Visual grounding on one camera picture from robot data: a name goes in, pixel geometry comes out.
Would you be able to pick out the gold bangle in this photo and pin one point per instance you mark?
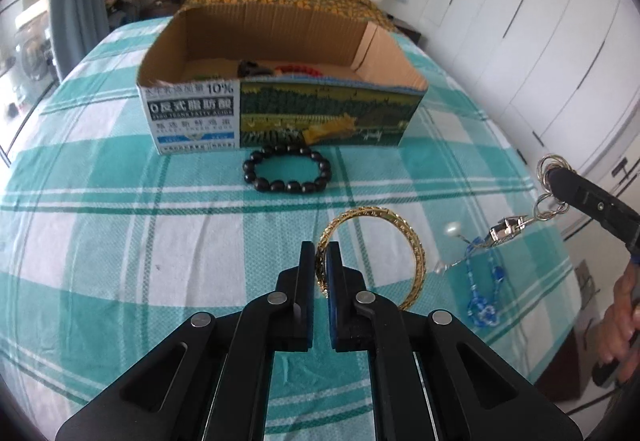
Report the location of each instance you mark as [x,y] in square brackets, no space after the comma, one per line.
[415,251]

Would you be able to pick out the white wardrobe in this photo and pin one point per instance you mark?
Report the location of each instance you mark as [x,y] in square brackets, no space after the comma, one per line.
[540,46]

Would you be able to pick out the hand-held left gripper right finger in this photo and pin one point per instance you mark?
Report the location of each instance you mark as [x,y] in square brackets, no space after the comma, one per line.
[334,296]

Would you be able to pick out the printed cardboard box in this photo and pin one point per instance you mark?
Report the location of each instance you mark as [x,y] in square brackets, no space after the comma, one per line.
[320,121]

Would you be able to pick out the teal checked bed sheet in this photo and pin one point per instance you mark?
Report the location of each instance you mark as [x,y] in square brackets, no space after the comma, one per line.
[100,221]

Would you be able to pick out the person's right hand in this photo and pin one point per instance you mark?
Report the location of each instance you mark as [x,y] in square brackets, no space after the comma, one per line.
[622,321]

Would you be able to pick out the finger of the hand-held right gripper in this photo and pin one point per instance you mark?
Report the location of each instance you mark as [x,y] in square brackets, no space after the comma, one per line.
[595,206]

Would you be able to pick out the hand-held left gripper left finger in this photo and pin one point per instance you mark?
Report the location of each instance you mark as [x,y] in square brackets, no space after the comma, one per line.
[306,296]

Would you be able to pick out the washing machine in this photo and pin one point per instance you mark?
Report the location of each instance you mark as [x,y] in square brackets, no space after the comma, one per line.
[32,56]

